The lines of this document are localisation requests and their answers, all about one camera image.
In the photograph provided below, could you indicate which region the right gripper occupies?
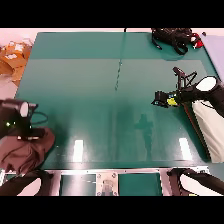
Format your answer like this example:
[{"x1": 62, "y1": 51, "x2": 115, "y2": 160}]
[{"x1": 151, "y1": 89, "x2": 180, "y2": 109}]

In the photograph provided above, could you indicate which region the brown garment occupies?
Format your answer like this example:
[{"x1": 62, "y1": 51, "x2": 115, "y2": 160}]
[{"x1": 0, "y1": 127, "x2": 57, "y2": 177}]

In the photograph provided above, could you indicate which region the brown cardboard box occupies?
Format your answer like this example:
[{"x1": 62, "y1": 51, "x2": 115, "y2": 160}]
[{"x1": 0, "y1": 39, "x2": 33, "y2": 86}]

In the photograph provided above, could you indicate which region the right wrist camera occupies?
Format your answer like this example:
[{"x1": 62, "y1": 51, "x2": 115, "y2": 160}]
[{"x1": 172, "y1": 66, "x2": 198, "y2": 92}]

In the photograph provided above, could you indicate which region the silver frame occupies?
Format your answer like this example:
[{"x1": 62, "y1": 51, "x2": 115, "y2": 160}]
[{"x1": 0, "y1": 166, "x2": 224, "y2": 197}]

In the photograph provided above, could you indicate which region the black cable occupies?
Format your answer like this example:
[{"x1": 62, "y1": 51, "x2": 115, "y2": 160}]
[{"x1": 30, "y1": 111, "x2": 50, "y2": 127}]

